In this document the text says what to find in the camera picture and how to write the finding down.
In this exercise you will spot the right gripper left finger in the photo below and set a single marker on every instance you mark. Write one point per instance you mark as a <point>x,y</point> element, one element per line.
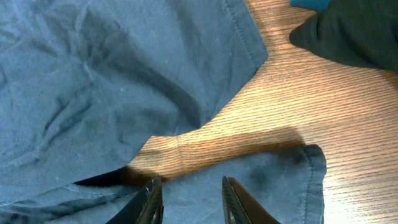
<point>146,207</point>

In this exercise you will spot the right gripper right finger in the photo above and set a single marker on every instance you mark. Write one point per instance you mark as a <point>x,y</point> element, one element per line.
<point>240,207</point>

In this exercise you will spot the navy blue shorts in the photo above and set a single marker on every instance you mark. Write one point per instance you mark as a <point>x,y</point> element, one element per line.
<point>85,84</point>

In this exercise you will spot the black garment in pile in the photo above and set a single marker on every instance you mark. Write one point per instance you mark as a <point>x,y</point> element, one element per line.
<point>358,33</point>

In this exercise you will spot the blue t-shirt pile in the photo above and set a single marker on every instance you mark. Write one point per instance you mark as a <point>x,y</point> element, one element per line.
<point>315,5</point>

